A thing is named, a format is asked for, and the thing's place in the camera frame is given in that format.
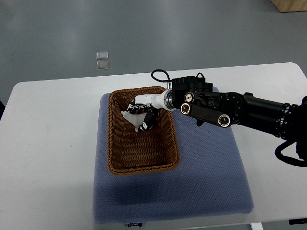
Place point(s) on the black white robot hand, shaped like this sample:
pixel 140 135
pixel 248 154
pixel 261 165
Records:
pixel 150 104

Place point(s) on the white bear figurine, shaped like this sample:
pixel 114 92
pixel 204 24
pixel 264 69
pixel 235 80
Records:
pixel 135 120

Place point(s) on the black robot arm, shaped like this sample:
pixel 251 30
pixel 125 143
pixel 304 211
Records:
pixel 195 97

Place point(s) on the brown wicker basket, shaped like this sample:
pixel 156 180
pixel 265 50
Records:
pixel 130 152

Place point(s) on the upper floor socket plate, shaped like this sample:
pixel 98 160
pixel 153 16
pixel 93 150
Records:
pixel 102 55

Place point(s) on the blue quilted mat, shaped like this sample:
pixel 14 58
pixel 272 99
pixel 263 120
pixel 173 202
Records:
pixel 210 179

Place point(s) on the wooden box corner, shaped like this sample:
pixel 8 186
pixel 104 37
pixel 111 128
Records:
pixel 290 5

